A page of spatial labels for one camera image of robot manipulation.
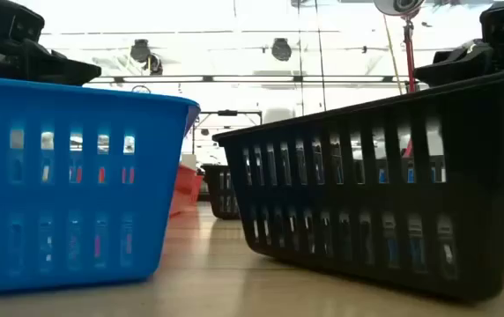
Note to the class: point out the red desk lamp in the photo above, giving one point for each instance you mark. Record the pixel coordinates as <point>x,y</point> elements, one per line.
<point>409,57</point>

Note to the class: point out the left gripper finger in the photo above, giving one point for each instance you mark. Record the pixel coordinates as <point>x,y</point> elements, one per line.
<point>67,70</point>

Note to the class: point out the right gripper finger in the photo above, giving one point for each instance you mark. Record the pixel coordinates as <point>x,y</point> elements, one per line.
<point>459,66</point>

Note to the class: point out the black background camera frame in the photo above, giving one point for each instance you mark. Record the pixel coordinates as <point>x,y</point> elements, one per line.
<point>227,113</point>

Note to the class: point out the black plastic basket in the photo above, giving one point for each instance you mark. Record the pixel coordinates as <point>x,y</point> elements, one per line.
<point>476,198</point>
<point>210,176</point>

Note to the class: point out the white building column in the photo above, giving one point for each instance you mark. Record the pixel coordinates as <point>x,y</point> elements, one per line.
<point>278,115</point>

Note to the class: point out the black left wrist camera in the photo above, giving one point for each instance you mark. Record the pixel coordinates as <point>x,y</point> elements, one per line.
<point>25,22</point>

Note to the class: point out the black ceiling light rail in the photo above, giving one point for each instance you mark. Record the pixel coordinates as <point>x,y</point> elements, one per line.
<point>297,78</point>

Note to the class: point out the red plastic basket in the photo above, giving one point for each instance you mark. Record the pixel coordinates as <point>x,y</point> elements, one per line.
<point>183,185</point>
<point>198,187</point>

